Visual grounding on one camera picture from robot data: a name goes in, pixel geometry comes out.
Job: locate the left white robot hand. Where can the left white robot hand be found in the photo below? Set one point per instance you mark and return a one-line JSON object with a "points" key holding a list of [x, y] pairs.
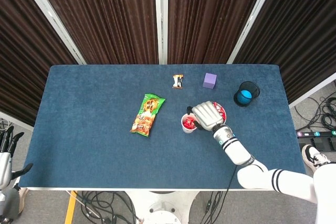
{"points": [[4, 166]]}

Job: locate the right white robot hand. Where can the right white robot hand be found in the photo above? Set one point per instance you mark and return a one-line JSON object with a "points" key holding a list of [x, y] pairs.
{"points": [[207, 116]]}

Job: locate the small red object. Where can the small red object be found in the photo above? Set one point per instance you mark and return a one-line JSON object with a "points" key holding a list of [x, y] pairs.
{"points": [[220, 108]]}

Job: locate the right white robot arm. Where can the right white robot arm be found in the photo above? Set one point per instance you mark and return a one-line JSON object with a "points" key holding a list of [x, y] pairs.
{"points": [[236, 150]]}

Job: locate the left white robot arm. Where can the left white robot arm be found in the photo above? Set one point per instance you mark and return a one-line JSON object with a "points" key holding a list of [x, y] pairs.
{"points": [[2, 203]]}

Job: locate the white paper cup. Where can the white paper cup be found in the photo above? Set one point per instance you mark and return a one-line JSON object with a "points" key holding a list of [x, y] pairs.
{"points": [[189, 131]]}

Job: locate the round metal plate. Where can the round metal plate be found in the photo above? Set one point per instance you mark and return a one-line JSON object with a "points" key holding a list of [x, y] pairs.
{"points": [[225, 113]]}

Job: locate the black mesh pen holder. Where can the black mesh pen holder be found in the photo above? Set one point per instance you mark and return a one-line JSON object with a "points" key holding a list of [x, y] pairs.
{"points": [[237, 99]]}

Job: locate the beige shoe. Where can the beige shoe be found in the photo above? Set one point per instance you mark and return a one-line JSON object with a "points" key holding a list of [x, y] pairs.
{"points": [[24, 195]]}

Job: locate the grey trouser leg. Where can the grey trouser leg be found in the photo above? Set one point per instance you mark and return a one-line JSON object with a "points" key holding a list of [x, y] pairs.
{"points": [[13, 201]]}

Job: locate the purple cube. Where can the purple cube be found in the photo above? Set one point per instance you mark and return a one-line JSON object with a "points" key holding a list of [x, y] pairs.
{"points": [[209, 79]]}

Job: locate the blue ball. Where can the blue ball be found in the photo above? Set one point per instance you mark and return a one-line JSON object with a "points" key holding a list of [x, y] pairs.
{"points": [[246, 96]]}

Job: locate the small brown snack wrapper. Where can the small brown snack wrapper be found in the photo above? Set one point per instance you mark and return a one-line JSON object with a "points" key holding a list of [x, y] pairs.
{"points": [[177, 81]]}

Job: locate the green snack bag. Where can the green snack bag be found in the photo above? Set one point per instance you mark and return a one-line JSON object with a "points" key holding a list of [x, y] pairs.
{"points": [[147, 115]]}

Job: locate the yellow floor tape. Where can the yellow floor tape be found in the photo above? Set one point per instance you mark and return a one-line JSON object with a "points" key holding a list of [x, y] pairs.
{"points": [[71, 208]]}

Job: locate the blue felt table cover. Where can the blue felt table cover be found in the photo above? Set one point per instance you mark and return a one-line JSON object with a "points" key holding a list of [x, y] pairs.
{"points": [[92, 129]]}

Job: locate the brown pleated curtain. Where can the brown pleated curtain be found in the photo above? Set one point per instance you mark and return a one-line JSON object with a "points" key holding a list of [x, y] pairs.
{"points": [[302, 37], [23, 51], [105, 16], [210, 16]]}

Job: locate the white and black sneaker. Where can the white and black sneaker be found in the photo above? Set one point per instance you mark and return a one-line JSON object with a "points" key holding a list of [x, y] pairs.
{"points": [[313, 157]]}

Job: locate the black foot pedal box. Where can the black foot pedal box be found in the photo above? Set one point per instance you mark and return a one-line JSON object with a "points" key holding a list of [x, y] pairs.
{"points": [[320, 144]]}

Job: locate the white partition rail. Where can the white partition rail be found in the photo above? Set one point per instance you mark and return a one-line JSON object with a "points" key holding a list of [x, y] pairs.
{"points": [[312, 93]]}

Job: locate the white partition post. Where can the white partition post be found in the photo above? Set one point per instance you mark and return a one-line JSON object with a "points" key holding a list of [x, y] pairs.
{"points": [[52, 16], [254, 16], [161, 16]]}

